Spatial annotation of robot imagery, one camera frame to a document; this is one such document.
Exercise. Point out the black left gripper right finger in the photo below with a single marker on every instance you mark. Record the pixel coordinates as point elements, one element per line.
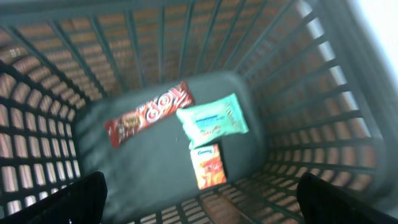
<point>323,203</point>

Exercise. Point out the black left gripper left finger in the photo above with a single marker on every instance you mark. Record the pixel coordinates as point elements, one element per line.
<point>81,202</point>

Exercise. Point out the small orange carton box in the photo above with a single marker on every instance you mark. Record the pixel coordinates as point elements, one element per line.
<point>208,166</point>

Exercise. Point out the mint green wipes pack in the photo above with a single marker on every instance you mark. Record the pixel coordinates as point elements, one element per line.
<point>204,123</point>

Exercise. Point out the red brown chocolate bar wrapper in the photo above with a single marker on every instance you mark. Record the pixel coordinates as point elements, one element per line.
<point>145,115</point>

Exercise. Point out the dark grey plastic basket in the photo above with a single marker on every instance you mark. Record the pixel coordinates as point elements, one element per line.
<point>315,92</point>

